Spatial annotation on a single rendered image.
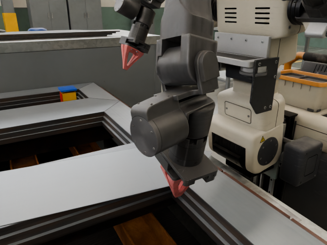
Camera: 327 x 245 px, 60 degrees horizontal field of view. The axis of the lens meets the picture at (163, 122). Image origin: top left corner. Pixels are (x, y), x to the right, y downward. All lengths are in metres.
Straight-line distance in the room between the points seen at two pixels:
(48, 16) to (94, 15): 1.37
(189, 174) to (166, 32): 0.21
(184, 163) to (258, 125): 0.55
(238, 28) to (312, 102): 0.42
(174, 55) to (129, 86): 1.09
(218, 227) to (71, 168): 0.32
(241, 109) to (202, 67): 0.63
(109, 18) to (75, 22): 1.49
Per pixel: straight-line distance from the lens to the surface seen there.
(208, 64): 0.38
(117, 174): 0.59
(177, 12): 0.41
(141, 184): 0.55
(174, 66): 0.39
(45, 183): 0.60
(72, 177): 0.60
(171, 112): 0.37
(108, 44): 1.40
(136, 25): 0.95
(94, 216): 0.54
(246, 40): 0.92
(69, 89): 1.15
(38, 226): 0.53
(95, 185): 0.57
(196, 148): 0.43
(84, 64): 1.38
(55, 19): 9.22
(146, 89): 1.52
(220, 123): 1.03
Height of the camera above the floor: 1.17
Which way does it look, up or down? 21 degrees down
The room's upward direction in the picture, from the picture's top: straight up
